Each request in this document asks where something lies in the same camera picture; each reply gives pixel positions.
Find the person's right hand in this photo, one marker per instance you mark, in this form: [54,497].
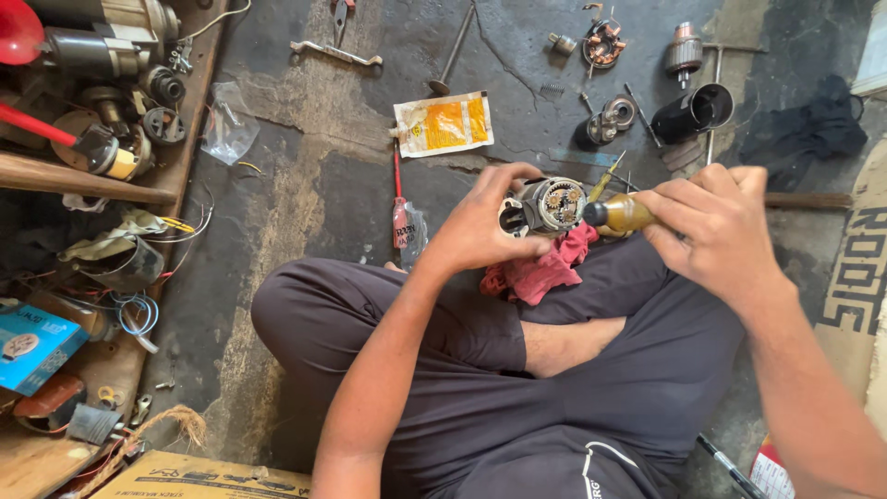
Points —
[727,235]

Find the person's left hand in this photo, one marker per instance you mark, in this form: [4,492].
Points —
[471,229]

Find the starter motor gear housing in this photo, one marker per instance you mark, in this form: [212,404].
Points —
[551,204]

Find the small clear plastic bag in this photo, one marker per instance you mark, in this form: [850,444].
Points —
[414,239]

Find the red rag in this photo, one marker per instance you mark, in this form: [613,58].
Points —
[537,274]

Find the wooden stick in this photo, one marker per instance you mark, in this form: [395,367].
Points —
[807,200]

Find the yellow white packet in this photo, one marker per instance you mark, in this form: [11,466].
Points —
[443,123]

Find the black cylindrical motor housing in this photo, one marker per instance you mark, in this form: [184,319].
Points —
[682,116]

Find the black cloth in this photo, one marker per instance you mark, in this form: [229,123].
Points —
[807,132]

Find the small yellow green screwdriver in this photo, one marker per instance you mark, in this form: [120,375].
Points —
[604,181]

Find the printed cardboard sheet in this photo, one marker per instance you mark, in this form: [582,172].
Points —
[856,277]

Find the long thin bolt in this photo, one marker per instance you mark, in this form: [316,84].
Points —
[643,116]

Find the person's bare leg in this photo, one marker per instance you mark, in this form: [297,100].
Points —
[565,346]

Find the small metal spring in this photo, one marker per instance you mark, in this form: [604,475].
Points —
[551,91]

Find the metal drive gear assembly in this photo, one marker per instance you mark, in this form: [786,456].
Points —
[611,119]

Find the engine valve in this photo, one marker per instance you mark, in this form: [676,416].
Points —
[452,55]

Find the starter armature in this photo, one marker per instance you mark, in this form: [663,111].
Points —
[684,54]

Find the small brass bushing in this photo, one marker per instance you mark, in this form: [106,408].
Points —
[563,44]

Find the flat metal wrench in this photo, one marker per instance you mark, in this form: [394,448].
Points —
[336,53]

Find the copper brush holder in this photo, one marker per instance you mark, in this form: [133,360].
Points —
[603,43]

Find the white container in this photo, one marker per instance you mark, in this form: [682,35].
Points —
[873,55]

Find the person's dark trousers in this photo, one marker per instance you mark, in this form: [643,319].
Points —
[589,430]

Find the red white packet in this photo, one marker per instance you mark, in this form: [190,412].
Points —
[770,475]

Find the metal pliers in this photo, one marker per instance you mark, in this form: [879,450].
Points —
[340,21]

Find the large clear plastic bag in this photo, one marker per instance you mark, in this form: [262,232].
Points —
[229,128]

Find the brown cardboard box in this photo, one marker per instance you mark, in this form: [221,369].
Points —
[201,478]

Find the wooden board with motor parts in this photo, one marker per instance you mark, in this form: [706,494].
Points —
[104,138]

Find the blue cardboard box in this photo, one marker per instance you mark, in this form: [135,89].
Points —
[38,346]

